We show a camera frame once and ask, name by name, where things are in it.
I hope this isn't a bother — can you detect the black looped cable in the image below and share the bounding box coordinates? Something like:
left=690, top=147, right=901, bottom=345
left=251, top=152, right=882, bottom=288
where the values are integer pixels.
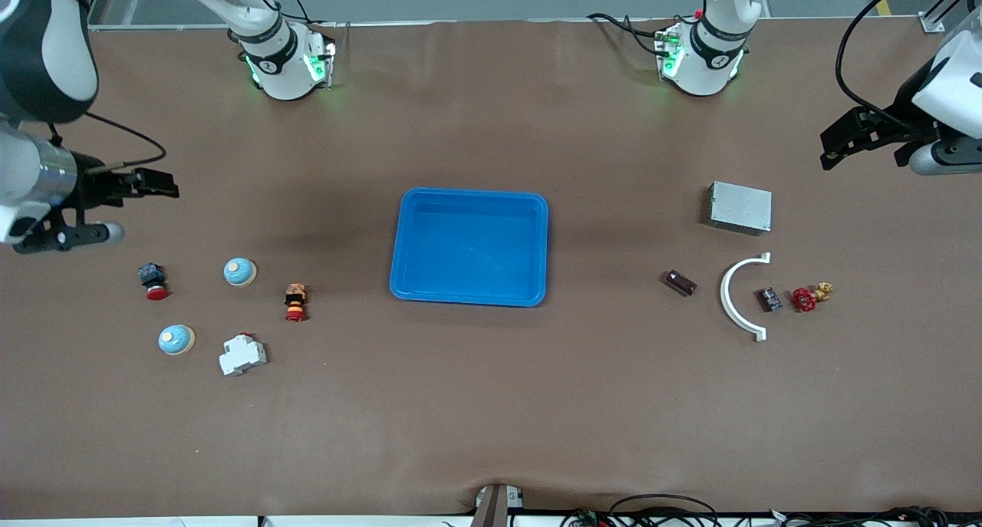
left=610, top=494, right=720, bottom=527

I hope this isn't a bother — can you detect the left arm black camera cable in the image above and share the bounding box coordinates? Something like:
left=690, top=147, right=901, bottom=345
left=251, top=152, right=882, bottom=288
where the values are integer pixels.
left=836, top=0, right=937, bottom=134

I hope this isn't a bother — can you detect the blue plastic tray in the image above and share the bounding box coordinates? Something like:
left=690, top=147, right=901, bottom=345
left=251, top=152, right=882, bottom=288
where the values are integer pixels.
left=389, top=187, right=550, bottom=308

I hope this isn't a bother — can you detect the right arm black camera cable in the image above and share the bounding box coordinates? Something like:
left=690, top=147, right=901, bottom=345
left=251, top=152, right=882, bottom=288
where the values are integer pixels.
left=46, top=111, right=167, bottom=175

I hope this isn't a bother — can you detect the white curved plastic bracket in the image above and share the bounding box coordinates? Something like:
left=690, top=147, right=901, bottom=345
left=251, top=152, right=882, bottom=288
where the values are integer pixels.
left=720, top=252, right=771, bottom=342

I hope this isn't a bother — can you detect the black cable bundle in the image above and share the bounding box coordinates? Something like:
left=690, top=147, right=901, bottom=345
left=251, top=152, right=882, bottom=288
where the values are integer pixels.
left=775, top=506, right=952, bottom=527

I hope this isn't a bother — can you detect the red handwheel brass valve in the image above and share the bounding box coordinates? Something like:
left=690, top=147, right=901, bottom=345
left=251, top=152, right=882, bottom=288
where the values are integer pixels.
left=792, top=282, right=834, bottom=313

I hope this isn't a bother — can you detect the arm base black cable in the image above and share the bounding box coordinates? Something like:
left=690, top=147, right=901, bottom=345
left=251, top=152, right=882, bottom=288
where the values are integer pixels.
left=261, top=0, right=338, bottom=29
left=587, top=12, right=703, bottom=56

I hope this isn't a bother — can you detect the right arm base black cable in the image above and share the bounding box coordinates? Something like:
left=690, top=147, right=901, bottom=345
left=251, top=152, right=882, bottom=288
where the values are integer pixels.
left=261, top=0, right=338, bottom=29

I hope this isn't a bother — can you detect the red mushroom emergency stop button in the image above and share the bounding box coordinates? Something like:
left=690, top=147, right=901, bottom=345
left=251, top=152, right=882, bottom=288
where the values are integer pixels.
left=138, top=262, right=170, bottom=301

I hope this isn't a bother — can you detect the blue round service bell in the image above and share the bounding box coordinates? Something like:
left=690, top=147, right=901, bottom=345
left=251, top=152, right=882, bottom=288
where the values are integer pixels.
left=223, top=257, right=258, bottom=288
left=158, top=324, right=196, bottom=356

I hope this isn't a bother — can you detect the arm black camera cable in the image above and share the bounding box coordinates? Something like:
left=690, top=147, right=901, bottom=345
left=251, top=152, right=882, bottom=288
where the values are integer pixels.
left=836, top=0, right=937, bottom=134
left=46, top=111, right=167, bottom=175

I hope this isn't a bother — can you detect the white circuit breaker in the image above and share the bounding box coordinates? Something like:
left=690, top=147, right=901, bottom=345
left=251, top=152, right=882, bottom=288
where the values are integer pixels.
left=219, top=332, right=268, bottom=377

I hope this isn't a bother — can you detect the brown table mat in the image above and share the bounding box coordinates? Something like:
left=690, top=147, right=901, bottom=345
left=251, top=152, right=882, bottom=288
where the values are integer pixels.
left=0, top=18, right=982, bottom=520

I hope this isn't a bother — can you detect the metal table clamp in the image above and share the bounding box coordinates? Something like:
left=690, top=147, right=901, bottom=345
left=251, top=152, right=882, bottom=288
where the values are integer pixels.
left=472, top=483, right=526, bottom=527

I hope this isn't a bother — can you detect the grey metal box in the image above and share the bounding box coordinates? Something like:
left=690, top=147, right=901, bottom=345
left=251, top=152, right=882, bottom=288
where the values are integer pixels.
left=707, top=181, right=773, bottom=236

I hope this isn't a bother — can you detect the left arm base black cable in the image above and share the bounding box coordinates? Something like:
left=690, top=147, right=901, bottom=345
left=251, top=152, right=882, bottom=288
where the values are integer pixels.
left=587, top=12, right=703, bottom=56

